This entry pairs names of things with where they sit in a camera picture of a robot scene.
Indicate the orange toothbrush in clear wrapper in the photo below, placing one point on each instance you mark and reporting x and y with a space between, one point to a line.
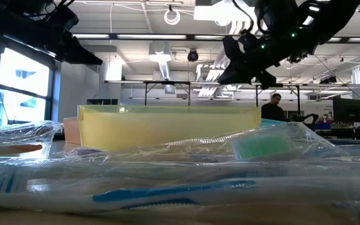
11 149

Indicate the orange translucent plastic bin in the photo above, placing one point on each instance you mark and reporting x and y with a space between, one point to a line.
71 131

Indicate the green toothbrush in clear wrapper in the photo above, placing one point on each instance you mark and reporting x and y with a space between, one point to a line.
261 145

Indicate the black background desk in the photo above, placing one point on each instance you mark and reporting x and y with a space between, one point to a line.
348 132

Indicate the person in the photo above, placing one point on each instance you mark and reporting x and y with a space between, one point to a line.
272 112

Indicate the yellow translucent plastic bin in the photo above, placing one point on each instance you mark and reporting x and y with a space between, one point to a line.
167 128

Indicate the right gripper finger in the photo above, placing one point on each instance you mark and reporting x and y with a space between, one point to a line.
266 79
236 59

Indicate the teal translucent plastic bin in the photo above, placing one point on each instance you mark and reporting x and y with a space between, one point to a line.
269 122

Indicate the rig overhead light bar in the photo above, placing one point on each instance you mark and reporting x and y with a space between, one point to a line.
152 36

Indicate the purple toothbrush in clear wrapper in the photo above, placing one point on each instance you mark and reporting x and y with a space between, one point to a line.
86 151

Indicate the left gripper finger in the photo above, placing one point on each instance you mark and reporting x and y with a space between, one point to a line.
80 48
80 57

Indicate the black ceiling spotlight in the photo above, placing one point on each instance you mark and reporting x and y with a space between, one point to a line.
192 55
295 58
328 80

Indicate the black background robot arm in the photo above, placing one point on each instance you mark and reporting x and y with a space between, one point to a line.
311 117

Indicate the black computer monitor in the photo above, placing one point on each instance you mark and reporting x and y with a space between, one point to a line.
348 109

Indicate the black background rig frame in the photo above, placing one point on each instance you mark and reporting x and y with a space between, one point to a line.
167 82

